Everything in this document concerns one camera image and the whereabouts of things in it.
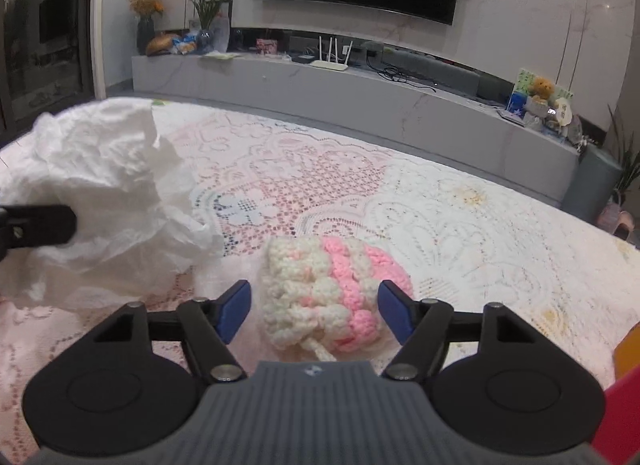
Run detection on tall leafy floor plant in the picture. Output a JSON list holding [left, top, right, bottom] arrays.
[[605, 107, 639, 205]]

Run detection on white wifi router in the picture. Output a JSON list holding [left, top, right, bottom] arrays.
[[310, 36, 354, 72]]

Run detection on pink small stool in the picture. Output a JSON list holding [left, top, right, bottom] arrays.
[[596, 199, 634, 241]]

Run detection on grey marble tv cabinet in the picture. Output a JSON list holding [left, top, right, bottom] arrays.
[[131, 56, 578, 204]]

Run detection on white paper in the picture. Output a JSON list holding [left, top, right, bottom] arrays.
[[1, 98, 222, 310]]

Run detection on pink white crochet item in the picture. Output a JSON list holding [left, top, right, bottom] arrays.
[[262, 235, 413, 361]]

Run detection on dark vase yellow flowers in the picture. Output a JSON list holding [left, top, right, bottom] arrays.
[[128, 0, 164, 55]]

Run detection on pink box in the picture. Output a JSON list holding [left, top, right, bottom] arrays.
[[592, 369, 640, 464]]

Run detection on lace patterned tablecloth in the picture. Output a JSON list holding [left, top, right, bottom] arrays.
[[1, 99, 639, 463]]

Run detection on green potted plant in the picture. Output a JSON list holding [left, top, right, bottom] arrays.
[[187, 0, 225, 54]]

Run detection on orange box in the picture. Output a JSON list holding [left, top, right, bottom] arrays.
[[613, 323, 640, 379]]

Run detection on grey round trash bin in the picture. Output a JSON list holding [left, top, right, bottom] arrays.
[[561, 144, 623, 224]]

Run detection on teddy bear plush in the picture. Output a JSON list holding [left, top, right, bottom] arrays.
[[528, 76, 555, 104]]

